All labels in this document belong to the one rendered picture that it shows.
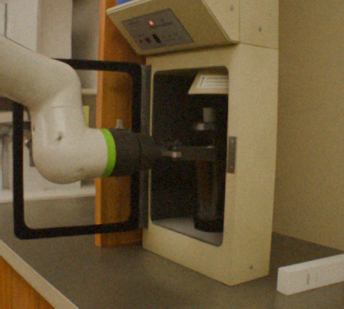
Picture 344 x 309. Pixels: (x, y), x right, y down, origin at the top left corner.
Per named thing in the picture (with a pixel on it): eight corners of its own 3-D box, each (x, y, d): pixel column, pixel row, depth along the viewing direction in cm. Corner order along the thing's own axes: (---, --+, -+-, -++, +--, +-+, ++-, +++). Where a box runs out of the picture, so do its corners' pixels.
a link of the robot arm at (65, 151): (29, 192, 84) (49, 175, 76) (21, 129, 88) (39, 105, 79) (97, 189, 92) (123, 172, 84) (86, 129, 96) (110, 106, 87)
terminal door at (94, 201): (139, 230, 114) (142, 63, 112) (14, 241, 99) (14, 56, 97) (137, 229, 114) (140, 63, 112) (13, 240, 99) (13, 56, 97)
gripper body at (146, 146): (142, 134, 89) (182, 133, 95) (119, 131, 96) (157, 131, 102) (140, 174, 90) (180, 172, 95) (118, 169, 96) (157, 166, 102)
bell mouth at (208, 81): (229, 96, 118) (229, 75, 117) (283, 97, 103) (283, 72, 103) (171, 93, 107) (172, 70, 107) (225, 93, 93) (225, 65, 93)
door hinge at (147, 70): (142, 226, 116) (145, 65, 114) (148, 228, 114) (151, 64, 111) (137, 227, 115) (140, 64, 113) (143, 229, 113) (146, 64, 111)
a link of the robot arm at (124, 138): (92, 178, 93) (115, 185, 86) (94, 119, 93) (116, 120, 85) (118, 176, 97) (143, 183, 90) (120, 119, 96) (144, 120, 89)
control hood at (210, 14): (145, 55, 114) (147, 14, 113) (240, 43, 87) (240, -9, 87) (103, 51, 107) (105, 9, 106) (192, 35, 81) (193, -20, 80)
